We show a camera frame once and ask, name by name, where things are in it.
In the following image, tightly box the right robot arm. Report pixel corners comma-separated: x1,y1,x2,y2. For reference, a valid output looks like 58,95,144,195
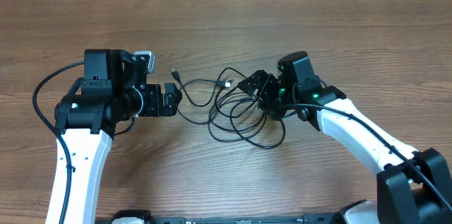
238,51,451,224

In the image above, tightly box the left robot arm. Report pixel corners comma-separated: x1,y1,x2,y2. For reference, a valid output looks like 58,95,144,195
46,49,182,223

